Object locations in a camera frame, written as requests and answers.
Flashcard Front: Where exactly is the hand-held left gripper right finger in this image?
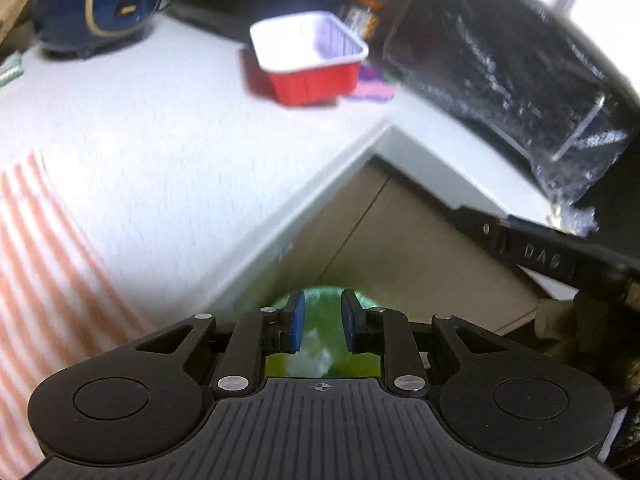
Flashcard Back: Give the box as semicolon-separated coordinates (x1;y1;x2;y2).
340;287;506;395

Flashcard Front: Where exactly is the purple pink eggplant sponge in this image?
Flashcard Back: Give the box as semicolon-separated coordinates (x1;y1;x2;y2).
345;62;401;106

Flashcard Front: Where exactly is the round wooden cutting board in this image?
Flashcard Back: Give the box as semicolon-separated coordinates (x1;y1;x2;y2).
0;0;43;56

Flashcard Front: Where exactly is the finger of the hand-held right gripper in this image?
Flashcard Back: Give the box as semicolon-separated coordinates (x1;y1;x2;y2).
506;215;591;247
452;205;601;286

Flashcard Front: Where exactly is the wooden cabinet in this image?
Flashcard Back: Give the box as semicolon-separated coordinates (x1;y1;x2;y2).
235;155;581;341

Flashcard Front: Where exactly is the orange striped cloth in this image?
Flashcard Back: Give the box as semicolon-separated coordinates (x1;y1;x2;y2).
0;152;151;480

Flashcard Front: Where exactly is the blue rice cooker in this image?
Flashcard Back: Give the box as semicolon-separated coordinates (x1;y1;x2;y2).
32;0;168;59

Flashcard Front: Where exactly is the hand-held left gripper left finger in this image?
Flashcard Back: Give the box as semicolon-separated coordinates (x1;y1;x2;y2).
135;289;307;396

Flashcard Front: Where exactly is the glass sauce jar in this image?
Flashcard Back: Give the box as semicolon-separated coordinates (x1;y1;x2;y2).
345;0;386;41

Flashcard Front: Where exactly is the red white plastic tray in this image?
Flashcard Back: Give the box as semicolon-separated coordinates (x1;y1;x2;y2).
249;11;370;107

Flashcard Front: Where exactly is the black microwave in plastic wrap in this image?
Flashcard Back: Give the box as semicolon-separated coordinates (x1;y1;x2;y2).
382;0;640;236

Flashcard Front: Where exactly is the green white dishcloth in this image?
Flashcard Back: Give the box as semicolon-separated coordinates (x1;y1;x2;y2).
0;52;26;88

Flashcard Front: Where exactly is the green bin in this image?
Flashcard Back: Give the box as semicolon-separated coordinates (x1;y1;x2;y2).
265;285;381;378

